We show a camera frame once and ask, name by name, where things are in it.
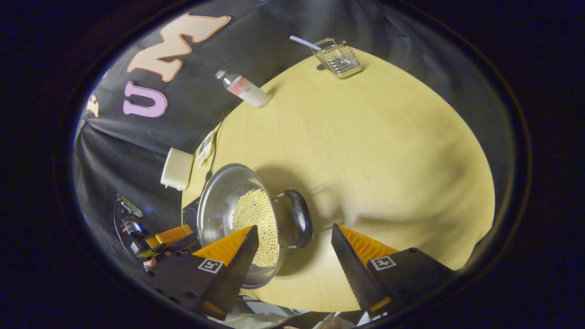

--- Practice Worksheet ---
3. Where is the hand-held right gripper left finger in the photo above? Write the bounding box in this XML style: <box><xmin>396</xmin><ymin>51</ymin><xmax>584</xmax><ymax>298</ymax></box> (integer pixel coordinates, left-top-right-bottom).
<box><xmin>145</xmin><ymin>225</ymin><xmax>260</xmax><ymax>320</ymax></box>

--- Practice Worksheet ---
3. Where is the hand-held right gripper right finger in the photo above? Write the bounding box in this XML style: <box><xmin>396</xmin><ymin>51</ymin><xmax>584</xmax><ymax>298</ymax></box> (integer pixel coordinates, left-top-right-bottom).
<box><xmin>330</xmin><ymin>223</ymin><xmax>458</xmax><ymax>318</ymax></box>

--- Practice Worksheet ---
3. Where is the black induction cooktop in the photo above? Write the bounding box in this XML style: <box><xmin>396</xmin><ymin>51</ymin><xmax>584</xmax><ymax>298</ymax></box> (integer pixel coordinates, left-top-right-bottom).
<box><xmin>181</xmin><ymin>196</ymin><xmax>204</xmax><ymax>230</ymax></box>

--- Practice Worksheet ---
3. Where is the steel pot with black handles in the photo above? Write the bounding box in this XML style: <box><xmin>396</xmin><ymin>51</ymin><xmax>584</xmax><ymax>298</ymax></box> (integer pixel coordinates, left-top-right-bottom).
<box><xmin>197</xmin><ymin>163</ymin><xmax>314</xmax><ymax>290</ymax></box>

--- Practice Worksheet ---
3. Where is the cream white toaster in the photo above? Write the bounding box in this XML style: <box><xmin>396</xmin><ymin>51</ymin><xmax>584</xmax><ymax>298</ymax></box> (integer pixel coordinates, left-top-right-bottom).
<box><xmin>160</xmin><ymin>148</ymin><xmax>194</xmax><ymax>191</ymax></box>

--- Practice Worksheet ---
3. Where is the clear bottle with pink label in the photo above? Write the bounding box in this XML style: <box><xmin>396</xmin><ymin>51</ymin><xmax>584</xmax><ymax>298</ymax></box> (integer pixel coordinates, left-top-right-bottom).
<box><xmin>215</xmin><ymin>69</ymin><xmax>271</xmax><ymax>109</ymax></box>

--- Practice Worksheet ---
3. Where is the clear ribbed holder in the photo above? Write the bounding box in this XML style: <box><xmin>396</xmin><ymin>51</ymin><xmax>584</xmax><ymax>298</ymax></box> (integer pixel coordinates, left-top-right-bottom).
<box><xmin>313</xmin><ymin>38</ymin><xmax>363</xmax><ymax>80</ymax></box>

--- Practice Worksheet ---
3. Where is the striped drinking straw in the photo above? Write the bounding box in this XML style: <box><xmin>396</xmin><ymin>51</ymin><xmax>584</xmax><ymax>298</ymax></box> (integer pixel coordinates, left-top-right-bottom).
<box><xmin>289</xmin><ymin>35</ymin><xmax>323</xmax><ymax>52</ymax></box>

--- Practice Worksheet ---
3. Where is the black power cable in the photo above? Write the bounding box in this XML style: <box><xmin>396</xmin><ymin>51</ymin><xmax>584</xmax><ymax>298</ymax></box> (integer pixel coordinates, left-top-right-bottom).
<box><xmin>204</xmin><ymin>111</ymin><xmax>230</xmax><ymax>183</ymax></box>

